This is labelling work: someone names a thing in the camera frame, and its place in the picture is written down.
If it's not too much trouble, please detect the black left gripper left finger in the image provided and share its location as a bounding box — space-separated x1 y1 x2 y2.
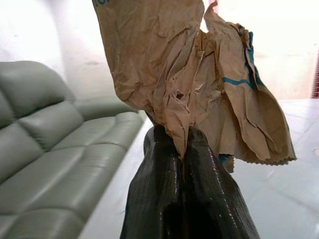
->
119 126 186 239

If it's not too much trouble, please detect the dark red object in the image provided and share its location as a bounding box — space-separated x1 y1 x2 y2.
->
311 46 319 99

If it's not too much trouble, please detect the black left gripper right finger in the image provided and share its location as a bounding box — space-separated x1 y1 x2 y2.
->
181 126 261 239

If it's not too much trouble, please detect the brown paper bag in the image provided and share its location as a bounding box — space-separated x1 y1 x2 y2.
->
91 0 297 174

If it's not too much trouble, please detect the grey-green leather sofa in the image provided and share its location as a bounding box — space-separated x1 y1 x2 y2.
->
0 60 147 239

